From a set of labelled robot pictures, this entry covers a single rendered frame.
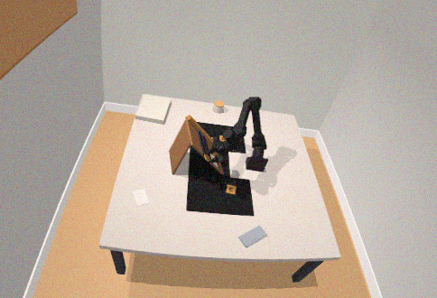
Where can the cream flat block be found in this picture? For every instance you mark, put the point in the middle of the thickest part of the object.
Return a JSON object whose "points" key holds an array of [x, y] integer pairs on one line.
{"points": [[153, 109]]}

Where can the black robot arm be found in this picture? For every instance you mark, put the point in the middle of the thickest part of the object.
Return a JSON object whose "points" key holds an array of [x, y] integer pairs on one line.
{"points": [[239, 130]]}

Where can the white flat card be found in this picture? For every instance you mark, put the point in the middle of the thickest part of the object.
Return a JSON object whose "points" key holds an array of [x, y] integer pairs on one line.
{"points": [[141, 197]]}

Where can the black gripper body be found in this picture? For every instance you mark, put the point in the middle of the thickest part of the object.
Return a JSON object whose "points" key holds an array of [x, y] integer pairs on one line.
{"points": [[221, 157]]}

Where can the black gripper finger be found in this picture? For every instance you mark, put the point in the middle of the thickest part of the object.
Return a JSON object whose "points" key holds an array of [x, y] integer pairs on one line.
{"points": [[214, 160], [211, 150]]}

